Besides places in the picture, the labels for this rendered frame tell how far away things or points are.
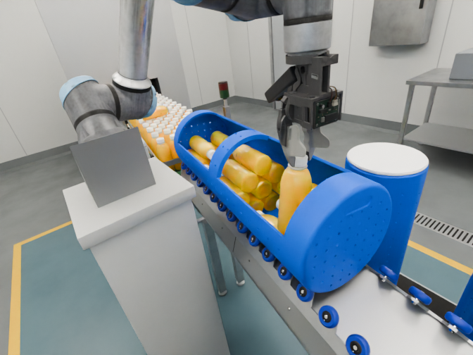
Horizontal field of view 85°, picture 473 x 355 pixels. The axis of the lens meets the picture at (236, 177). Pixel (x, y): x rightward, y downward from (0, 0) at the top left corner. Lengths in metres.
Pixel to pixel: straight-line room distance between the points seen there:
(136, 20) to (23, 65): 4.61
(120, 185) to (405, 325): 0.78
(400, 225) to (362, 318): 0.56
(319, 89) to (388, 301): 0.54
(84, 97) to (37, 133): 4.65
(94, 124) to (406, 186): 1.02
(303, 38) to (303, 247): 0.37
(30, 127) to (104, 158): 4.73
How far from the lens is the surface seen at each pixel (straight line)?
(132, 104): 0.90
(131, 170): 0.80
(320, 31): 0.46
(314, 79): 0.46
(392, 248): 1.27
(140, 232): 0.78
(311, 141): 0.56
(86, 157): 0.76
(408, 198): 1.13
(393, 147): 1.25
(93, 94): 0.87
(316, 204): 0.54
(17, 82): 5.39
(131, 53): 0.86
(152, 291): 0.93
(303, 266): 0.57
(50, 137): 5.52
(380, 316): 0.75
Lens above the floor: 1.53
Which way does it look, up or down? 29 degrees down
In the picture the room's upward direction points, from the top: 8 degrees counter-clockwise
